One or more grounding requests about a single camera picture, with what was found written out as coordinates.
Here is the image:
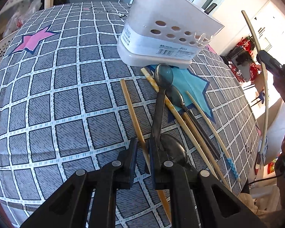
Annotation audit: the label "small pink star sticker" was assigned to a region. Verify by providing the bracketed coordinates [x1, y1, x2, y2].
[205, 45, 216, 54]

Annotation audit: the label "black spoon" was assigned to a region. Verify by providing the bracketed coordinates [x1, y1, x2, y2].
[160, 134, 188, 166]

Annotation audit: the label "wooden chopstick aloft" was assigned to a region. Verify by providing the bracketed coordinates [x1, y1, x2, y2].
[241, 10, 269, 154]

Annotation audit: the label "white plastic utensil holder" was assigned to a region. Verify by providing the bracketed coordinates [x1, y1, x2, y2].
[117, 0, 223, 69]

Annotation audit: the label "cream perforated storage rack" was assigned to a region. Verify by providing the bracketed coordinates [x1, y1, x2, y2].
[0, 0, 53, 62]

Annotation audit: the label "blue star sticker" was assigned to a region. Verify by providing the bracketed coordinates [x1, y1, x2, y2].
[171, 66, 215, 121]

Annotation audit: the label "dark grey spoon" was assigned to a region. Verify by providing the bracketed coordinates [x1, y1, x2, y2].
[166, 85, 220, 160]

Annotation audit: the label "grey checked tablecloth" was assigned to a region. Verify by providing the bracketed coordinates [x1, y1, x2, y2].
[0, 1, 260, 227]

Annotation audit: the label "red bags on floor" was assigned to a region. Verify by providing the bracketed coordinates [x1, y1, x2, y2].
[221, 36, 261, 83]

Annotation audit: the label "plain wooden chopstick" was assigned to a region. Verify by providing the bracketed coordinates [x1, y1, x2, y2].
[120, 79, 172, 224]

